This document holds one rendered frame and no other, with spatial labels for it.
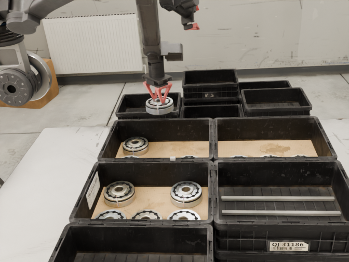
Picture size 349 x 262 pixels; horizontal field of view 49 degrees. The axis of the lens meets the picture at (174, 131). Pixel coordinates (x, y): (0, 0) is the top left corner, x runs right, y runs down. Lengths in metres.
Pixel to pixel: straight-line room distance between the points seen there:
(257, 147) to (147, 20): 0.69
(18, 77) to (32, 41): 3.18
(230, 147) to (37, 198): 0.79
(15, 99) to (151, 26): 0.62
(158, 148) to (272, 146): 0.45
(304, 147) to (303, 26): 2.91
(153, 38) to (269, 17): 3.13
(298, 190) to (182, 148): 0.48
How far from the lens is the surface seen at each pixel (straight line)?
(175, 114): 2.35
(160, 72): 1.36
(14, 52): 1.49
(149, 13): 1.08
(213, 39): 4.26
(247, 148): 1.52
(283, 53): 4.40
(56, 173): 1.74
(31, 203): 1.62
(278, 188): 1.33
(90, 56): 4.36
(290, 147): 1.54
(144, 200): 1.28
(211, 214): 1.06
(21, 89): 1.49
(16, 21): 1.13
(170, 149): 1.52
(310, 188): 1.35
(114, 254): 1.13
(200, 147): 1.52
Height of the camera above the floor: 1.64
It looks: 29 degrees down
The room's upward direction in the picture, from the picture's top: 4 degrees counter-clockwise
